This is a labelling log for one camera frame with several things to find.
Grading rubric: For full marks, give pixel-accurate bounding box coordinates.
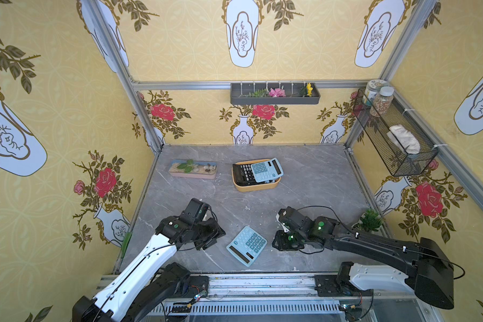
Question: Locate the glass jar white lid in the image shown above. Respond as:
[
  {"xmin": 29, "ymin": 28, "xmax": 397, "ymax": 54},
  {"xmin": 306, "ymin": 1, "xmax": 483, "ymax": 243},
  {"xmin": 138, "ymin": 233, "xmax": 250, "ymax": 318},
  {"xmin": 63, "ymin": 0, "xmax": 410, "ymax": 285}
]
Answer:
[{"xmin": 362, "ymin": 79, "xmax": 389, "ymax": 106}]

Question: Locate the white crumpled cloth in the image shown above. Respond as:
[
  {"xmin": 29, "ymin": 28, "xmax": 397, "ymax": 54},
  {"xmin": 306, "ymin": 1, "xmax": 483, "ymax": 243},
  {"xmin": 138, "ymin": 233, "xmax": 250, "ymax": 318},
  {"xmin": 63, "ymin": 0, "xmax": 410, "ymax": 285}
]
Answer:
[{"xmin": 387, "ymin": 125, "xmax": 421, "ymax": 154}]

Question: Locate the black wire wall basket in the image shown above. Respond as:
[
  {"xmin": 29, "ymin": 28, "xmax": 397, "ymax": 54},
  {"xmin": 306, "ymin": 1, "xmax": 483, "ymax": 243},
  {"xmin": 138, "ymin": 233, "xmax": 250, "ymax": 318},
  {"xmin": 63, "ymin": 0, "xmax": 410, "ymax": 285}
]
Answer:
[{"xmin": 354, "ymin": 89, "xmax": 439, "ymax": 177}]

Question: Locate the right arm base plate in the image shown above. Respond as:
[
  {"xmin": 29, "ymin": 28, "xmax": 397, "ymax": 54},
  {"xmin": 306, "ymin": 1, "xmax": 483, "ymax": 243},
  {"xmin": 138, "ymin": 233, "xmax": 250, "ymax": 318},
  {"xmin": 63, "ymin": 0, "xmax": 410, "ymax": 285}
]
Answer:
[{"xmin": 314, "ymin": 275, "xmax": 372, "ymax": 297}]

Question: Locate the black calculator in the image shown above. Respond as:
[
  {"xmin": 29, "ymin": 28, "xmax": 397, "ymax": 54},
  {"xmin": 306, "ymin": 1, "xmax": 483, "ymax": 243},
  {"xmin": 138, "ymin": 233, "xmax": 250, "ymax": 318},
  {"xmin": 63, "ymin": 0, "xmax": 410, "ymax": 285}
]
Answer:
[{"xmin": 232, "ymin": 164, "xmax": 259, "ymax": 186}]

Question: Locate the small potted green plant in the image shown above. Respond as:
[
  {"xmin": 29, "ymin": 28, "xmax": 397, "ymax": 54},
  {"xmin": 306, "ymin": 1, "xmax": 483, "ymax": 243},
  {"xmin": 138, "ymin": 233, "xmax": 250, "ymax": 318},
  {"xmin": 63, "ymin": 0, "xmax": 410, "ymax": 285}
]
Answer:
[{"xmin": 354, "ymin": 209, "xmax": 384, "ymax": 232}]

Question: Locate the yellow storage box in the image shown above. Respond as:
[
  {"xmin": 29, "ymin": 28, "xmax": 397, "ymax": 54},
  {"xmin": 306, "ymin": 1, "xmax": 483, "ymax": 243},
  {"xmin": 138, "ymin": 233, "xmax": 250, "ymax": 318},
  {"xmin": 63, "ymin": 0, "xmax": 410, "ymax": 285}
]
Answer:
[{"xmin": 232, "ymin": 159, "xmax": 281, "ymax": 193}]

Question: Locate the pink artificial flower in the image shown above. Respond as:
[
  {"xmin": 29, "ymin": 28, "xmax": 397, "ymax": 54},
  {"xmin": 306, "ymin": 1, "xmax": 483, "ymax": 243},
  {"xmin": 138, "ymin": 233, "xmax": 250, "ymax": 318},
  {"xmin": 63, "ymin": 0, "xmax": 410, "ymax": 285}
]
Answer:
[{"xmin": 268, "ymin": 88, "xmax": 286, "ymax": 97}]

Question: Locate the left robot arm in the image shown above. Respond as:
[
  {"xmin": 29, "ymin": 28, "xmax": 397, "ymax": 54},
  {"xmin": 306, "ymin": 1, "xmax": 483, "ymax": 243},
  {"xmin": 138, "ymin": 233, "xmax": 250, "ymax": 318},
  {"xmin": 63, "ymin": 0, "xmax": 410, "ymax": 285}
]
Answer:
[{"xmin": 72, "ymin": 216, "xmax": 225, "ymax": 321}]

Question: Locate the teal calculator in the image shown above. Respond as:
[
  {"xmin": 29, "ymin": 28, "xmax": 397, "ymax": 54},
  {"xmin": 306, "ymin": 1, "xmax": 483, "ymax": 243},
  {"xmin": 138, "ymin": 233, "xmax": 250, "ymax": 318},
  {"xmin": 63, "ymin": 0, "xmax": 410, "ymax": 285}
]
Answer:
[
  {"xmin": 250, "ymin": 158, "xmax": 284, "ymax": 183},
  {"xmin": 226, "ymin": 226, "xmax": 268, "ymax": 267}
]

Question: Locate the grey wall shelf tray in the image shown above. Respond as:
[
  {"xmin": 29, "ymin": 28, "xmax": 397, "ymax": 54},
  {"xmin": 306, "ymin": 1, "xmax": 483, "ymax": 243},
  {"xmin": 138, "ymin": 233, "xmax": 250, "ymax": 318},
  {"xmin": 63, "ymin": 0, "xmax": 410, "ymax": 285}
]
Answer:
[{"xmin": 230, "ymin": 81, "xmax": 321, "ymax": 105}]

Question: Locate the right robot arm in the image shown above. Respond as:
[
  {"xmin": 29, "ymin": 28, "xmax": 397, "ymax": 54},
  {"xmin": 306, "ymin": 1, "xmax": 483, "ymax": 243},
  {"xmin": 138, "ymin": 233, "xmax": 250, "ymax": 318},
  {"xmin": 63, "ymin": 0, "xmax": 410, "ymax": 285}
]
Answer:
[{"xmin": 272, "ymin": 217, "xmax": 454, "ymax": 309}]

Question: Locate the yellow artificial flower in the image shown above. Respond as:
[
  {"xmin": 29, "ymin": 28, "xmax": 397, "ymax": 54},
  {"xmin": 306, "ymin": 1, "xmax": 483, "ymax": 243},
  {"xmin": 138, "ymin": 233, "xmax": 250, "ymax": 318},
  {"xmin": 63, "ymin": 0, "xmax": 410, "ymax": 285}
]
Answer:
[{"xmin": 305, "ymin": 83, "xmax": 313, "ymax": 97}]

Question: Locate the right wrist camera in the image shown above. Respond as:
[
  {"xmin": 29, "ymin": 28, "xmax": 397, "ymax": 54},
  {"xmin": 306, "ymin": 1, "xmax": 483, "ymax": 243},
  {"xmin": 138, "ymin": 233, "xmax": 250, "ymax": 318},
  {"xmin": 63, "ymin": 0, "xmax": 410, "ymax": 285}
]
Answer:
[{"xmin": 277, "ymin": 207, "xmax": 313, "ymax": 233}]

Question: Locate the glass jar with beans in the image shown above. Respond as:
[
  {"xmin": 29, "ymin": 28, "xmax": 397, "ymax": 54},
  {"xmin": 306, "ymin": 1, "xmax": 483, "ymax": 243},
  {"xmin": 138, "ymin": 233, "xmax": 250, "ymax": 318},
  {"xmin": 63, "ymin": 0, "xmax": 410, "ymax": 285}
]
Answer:
[{"xmin": 370, "ymin": 86, "xmax": 394, "ymax": 117}]

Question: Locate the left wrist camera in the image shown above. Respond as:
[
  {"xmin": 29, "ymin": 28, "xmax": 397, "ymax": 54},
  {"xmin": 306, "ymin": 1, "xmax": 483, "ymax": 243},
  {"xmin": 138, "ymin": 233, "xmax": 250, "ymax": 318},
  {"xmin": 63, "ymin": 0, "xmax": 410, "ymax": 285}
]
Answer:
[{"xmin": 179, "ymin": 198, "xmax": 209, "ymax": 225}]

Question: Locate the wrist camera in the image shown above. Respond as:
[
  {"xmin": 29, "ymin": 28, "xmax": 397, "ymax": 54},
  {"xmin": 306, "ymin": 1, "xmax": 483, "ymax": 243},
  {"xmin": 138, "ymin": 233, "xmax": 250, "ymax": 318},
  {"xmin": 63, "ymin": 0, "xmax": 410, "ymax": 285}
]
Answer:
[
  {"xmin": 179, "ymin": 198, "xmax": 209, "ymax": 225},
  {"xmin": 277, "ymin": 207, "xmax": 313, "ymax": 233}
]

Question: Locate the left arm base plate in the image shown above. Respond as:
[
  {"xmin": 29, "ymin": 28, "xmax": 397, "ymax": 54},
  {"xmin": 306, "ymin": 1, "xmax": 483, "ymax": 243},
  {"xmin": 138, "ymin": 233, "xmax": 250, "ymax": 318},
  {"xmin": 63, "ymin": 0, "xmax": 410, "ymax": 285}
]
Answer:
[{"xmin": 182, "ymin": 275, "xmax": 209, "ymax": 299}]

